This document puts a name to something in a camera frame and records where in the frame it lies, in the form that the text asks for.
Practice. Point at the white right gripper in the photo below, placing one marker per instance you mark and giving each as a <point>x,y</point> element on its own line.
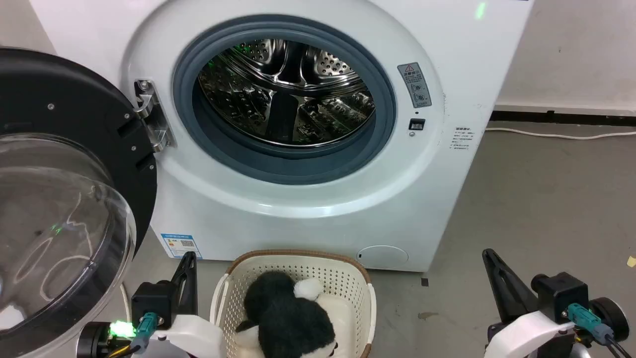
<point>531,338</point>

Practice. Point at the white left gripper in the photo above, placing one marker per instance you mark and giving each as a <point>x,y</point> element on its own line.
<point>194,338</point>

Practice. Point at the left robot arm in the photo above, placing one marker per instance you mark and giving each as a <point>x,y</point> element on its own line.
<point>92,340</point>

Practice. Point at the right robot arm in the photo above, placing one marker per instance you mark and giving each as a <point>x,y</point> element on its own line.
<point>610,318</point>

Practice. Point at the white front-load washing machine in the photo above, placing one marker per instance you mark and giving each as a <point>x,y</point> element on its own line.
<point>298,228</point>

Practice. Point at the black washer door with glass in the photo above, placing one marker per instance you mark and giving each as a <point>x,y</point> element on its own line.
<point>74,99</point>

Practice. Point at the steel washing machine drum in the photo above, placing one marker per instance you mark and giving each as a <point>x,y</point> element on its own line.
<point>298,99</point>

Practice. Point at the blue energy label sticker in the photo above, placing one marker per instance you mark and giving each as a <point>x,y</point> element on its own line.
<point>180,245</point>

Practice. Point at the black white panda plush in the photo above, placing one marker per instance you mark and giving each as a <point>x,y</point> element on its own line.
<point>288,318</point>

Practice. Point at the round white filter cover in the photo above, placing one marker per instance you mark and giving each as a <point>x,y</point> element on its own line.
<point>382,256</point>

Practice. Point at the grey rubber door gasket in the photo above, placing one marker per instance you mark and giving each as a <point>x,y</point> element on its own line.
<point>278,169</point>

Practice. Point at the cream laundry basket brown rim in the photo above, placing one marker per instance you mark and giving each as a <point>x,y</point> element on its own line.
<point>343,283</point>

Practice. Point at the small printed text sticker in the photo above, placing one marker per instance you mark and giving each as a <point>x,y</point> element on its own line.
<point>462,139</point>

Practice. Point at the chrome door hinge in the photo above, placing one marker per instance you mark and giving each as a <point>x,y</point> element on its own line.
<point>155,119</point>

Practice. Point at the black baseboard strip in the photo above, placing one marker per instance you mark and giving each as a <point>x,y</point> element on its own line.
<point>561,118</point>

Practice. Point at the black door latch socket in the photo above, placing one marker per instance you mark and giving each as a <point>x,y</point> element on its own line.
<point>417,124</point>

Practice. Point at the grey warning label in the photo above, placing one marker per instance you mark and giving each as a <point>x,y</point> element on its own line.
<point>414,84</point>

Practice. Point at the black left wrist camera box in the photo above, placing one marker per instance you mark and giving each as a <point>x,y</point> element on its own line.
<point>151,301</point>

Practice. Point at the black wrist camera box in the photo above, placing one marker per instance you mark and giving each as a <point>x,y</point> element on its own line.
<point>561,293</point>
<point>151,301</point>

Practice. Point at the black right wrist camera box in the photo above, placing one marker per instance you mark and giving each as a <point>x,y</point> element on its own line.
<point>561,293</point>

